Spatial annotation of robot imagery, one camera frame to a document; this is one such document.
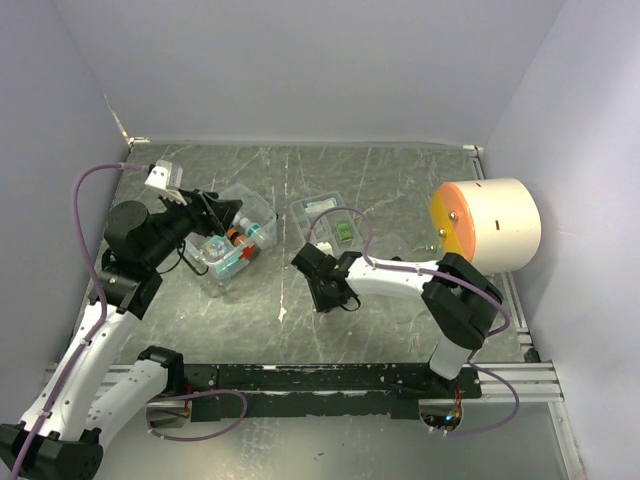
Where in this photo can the white teal swab packet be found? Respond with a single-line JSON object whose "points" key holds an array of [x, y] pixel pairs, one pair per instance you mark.
{"points": [[330, 200]]}

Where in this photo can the green ointment sachet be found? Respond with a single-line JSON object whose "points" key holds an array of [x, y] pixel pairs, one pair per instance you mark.
{"points": [[344, 231]]}

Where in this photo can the clear plastic medicine box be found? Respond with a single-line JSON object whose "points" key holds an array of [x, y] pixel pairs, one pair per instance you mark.
{"points": [[254, 207]]}

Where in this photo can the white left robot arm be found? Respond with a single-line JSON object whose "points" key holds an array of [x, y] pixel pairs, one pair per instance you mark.
{"points": [[65, 432]]}

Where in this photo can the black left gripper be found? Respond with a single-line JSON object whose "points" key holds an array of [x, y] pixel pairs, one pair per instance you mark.
{"points": [[195, 202]]}

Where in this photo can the brown syrup bottle orange cap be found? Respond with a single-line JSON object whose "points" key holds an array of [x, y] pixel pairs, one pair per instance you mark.
{"points": [[240, 240]]}

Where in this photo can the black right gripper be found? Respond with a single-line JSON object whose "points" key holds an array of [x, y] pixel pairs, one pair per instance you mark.
{"points": [[323, 303]]}

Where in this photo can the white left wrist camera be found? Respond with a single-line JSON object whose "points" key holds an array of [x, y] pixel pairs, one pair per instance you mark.
{"points": [[164, 178]]}

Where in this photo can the clear divider tray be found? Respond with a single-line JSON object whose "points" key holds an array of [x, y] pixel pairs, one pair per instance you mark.
{"points": [[324, 229]]}

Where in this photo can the aluminium frame rail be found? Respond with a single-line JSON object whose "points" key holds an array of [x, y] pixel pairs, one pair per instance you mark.
{"points": [[495, 383]]}

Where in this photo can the round pastel drawer cabinet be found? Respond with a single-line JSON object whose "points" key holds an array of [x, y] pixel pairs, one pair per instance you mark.
{"points": [[494, 223]]}

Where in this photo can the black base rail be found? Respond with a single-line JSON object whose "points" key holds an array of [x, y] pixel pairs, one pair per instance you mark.
{"points": [[229, 404]]}

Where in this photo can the white plastic medicine bottle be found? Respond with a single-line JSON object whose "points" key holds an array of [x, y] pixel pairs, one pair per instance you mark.
{"points": [[252, 229]]}

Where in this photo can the clear bandage bag teal header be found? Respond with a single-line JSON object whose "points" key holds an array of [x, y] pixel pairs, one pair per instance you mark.
{"points": [[226, 269]]}

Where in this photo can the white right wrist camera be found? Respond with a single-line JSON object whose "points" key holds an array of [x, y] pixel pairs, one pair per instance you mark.
{"points": [[325, 247]]}

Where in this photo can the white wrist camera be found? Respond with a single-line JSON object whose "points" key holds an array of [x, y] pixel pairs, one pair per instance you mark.
{"points": [[325, 247], [164, 178]]}

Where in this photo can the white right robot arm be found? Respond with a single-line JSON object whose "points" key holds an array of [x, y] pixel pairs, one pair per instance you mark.
{"points": [[462, 301]]}

